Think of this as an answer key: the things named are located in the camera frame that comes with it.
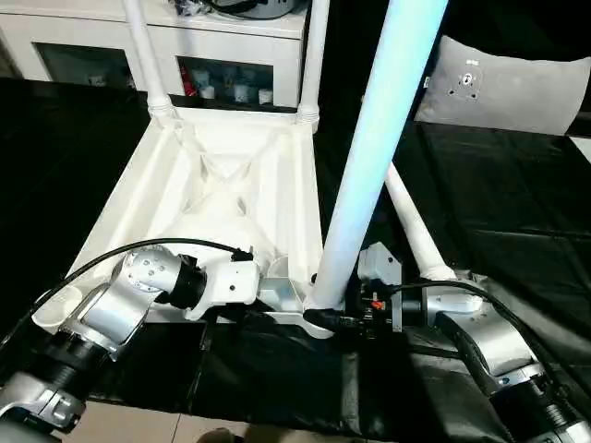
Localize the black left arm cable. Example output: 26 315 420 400
0 237 253 352

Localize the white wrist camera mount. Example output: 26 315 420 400
357 244 404 333
187 260 259 322

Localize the black crumpled bag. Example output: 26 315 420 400
168 0 213 18

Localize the grey pillow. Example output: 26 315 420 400
415 35 591 138

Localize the white cabinet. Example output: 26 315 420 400
0 11 310 112

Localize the black mat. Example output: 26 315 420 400
0 76 591 439

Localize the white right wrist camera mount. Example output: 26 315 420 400
357 244 404 333

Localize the white plastic table top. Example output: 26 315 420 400
30 105 352 341

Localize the grey helmet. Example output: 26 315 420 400
210 0 308 19

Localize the brown round object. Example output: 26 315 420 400
202 426 241 443

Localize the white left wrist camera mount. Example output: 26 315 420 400
187 260 259 322

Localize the white plastic table leg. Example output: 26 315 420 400
295 0 332 126
122 0 175 119
385 161 458 282
307 0 452 310

